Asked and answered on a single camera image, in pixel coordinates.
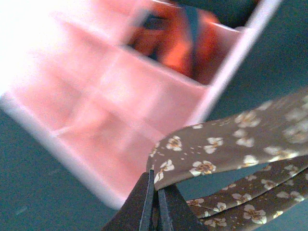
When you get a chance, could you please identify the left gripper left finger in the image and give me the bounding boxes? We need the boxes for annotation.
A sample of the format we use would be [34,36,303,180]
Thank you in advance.
[102,170,154,231]

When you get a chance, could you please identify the pink divided organizer box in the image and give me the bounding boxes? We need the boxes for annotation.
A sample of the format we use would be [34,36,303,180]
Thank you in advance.
[0,0,281,209]

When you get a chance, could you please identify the orange black rolled tie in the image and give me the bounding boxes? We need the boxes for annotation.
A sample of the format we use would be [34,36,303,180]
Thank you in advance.
[128,1,219,84]

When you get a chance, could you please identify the brown floral tie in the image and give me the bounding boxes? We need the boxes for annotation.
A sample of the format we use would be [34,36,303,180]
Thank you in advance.
[147,88,308,231]

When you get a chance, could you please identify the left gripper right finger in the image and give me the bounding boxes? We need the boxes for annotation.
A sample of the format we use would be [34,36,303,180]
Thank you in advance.
[157,185,208,231]

